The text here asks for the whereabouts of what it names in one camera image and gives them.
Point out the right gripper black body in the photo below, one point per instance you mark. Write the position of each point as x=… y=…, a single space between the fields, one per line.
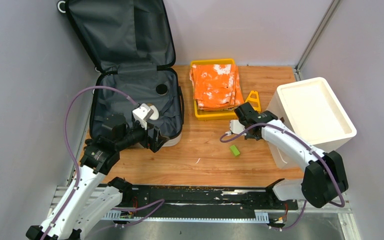
x=252 y=136

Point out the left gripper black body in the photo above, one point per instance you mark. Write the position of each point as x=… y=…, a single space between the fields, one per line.
x=138 y=134

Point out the white oval soap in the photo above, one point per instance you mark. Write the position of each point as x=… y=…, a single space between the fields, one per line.
x=155 y=112

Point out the orange tie-dye jeans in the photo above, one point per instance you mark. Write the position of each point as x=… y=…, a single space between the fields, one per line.
x=216 y=87

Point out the black white space suitcase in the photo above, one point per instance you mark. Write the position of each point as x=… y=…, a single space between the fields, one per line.
x=131 y=45

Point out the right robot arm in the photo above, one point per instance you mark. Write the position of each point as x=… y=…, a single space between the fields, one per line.
x=324 y=180

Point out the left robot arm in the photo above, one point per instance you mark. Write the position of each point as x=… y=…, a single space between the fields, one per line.
x=73 y=218

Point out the small green block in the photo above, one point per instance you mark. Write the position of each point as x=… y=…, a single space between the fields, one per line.
x=235 y=151

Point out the yellow plastic tray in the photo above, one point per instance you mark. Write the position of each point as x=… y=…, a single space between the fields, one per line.
x=212 y=114

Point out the round black lid compact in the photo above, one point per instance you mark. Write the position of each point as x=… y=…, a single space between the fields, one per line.
x=162 y=89

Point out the white drawer cabinet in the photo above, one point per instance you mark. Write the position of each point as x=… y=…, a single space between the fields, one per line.
x=312 y=111

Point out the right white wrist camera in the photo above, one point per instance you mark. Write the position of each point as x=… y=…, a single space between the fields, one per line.
x=236 y=128

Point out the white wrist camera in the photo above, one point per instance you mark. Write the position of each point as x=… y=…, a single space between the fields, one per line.
x=141 y=114
x=236 y=128

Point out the yellow triangular bracket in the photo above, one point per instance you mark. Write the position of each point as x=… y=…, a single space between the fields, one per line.
x=253 y=99

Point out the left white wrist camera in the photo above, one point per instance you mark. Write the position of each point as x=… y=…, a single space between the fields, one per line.
x=141 y=114

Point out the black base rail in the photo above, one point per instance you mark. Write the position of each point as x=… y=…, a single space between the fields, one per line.
x=205 y=202

